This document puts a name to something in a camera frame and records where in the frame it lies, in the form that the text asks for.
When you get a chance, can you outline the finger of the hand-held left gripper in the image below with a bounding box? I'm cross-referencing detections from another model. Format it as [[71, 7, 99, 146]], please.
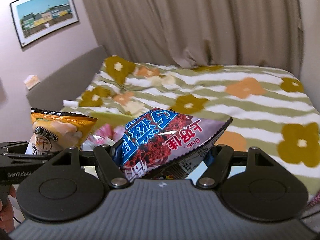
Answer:
[[0, 152, 58, 164], [0, 141, 29, 153]]

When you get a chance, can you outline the striped flower blanket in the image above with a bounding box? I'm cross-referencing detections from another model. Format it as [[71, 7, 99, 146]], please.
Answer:
[[59, 54, 320, 203]]

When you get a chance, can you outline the purple Oishi snack bag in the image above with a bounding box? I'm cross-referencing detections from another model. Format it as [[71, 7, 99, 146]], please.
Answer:
[[111, 107, 233, 181]]

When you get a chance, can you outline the person's left hand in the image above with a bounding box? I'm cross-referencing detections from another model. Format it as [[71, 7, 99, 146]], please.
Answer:
[[0, 185, 17, 233]]

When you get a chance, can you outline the yellow snack bag with figure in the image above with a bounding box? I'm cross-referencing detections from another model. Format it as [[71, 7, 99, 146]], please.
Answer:
[[25, 107, 98, 156]]

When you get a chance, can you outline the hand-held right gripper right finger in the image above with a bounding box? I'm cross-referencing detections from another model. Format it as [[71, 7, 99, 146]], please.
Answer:
[[194, 145, 274, 188]]

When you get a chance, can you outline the pink white snack bag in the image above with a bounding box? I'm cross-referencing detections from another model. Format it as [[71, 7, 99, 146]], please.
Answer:
[[82, 123, 127, 153]]

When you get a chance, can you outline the grey headboard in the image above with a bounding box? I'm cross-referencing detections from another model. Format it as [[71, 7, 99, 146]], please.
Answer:
[[26, 45, 108, 112]]

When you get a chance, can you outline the beige curtain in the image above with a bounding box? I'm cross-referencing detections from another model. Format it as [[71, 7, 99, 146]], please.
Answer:
[[77, 0, 304, 75]]

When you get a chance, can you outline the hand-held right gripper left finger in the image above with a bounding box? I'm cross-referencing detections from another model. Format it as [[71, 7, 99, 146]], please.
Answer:
[[52, 144, 130, 189]]

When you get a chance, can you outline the small white orange box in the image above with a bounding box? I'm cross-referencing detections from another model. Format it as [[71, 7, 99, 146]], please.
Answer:
[[23, 74, 41, 91]]

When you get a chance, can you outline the framed wall picture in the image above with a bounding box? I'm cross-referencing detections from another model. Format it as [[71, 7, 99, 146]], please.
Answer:
[[9, 0, 80, 49]]

